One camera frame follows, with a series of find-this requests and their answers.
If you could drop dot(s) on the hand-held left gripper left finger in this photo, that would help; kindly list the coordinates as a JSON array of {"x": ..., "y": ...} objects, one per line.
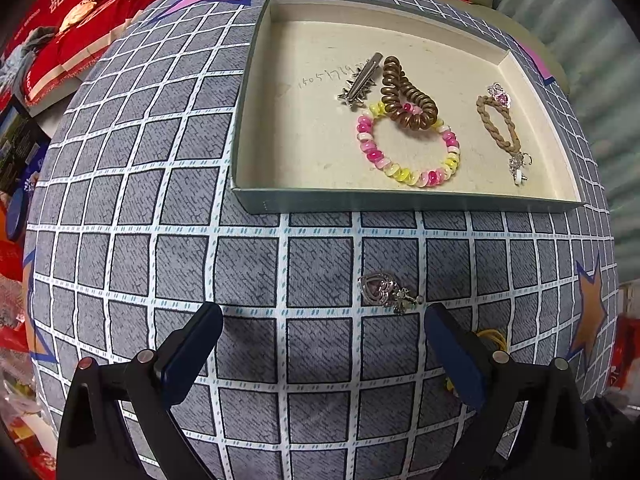
[{"x": 192, "y": 355}]

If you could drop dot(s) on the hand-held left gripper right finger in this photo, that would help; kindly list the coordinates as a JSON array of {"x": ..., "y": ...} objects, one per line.
[{"x": 455, "y": 355}]

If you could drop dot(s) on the silver heart pendant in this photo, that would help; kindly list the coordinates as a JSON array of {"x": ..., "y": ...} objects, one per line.
[{"x": 395, "y": 299}]

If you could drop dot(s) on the silver pendant with white bead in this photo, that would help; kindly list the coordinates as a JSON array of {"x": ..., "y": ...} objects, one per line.
[{"x": 517, "y": 165}]

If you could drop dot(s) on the shallow grey tray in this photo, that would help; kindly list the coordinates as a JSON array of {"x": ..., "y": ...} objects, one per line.
[{"x": 310, "y": 135}]

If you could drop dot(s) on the pink gem brooch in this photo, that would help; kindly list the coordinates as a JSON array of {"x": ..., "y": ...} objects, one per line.
[{"x": 501, "y": 95}]

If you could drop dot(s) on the silver hair clip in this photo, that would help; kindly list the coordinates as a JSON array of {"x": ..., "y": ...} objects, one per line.
[{"x": 360, "y": 82}]

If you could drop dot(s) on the grey checked tablecloth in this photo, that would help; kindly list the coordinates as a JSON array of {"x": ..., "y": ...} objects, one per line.
[{"x": 200, "y": 210}]

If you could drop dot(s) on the red plastic stool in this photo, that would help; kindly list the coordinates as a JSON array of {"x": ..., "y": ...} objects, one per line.
[{"x": 629, "y": 350}]

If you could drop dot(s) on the blue round tin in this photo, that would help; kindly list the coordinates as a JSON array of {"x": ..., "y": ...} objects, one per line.
[{"x": 17, "y": 210}]

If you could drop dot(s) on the blue printed box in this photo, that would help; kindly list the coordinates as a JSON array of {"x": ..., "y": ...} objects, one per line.
[{"x": 17, "y": 145}]

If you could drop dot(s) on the pile of clothes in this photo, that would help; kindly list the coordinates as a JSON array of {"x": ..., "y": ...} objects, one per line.
[{"x": 25, "y": 55}]

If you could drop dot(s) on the pale green curtain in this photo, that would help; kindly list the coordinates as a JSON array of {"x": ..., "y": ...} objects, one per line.
[{"x": 575, "y": 20}]

